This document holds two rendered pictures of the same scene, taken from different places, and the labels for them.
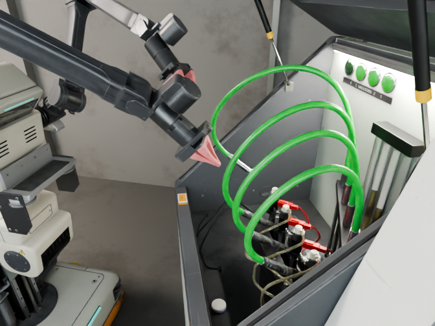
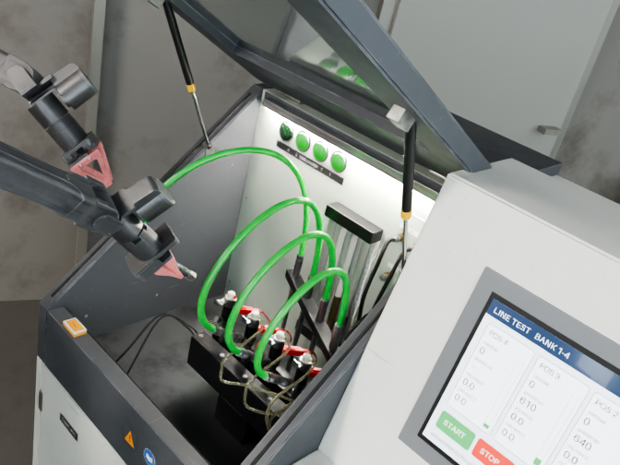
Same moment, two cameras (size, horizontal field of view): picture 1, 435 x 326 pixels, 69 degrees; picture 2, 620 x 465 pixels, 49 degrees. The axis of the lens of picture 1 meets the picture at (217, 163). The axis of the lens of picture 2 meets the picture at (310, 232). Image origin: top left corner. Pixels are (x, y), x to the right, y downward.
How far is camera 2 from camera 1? 0.72 m
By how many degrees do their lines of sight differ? 36
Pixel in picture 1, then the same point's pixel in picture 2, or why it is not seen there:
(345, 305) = (353, 393)
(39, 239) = not seen: outside the picture
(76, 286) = not seen: outside the picture
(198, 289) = (174, 435)
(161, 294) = not seen: outside the picture
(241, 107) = (35, 136)
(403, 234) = (399, 321)
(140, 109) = (110, 224)
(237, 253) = (169, 387)
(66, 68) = (32, 186)
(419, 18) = (411, 171)
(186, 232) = (112, 373)
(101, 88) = (69, 205)
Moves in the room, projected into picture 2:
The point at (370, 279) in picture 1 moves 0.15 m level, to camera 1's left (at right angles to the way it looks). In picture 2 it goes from (375, 363) to (308, 383)
